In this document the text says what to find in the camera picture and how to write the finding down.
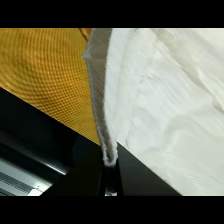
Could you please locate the silver frame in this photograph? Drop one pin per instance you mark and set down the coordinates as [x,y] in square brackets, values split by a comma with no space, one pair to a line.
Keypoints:
[16,181]

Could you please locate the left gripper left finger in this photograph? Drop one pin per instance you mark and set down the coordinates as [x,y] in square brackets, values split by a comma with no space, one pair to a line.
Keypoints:
[88,173]

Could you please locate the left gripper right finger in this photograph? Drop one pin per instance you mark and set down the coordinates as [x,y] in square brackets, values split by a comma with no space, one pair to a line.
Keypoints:
[133,176]

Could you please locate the white garment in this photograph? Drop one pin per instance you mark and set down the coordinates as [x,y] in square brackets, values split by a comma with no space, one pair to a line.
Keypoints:
[166,100]

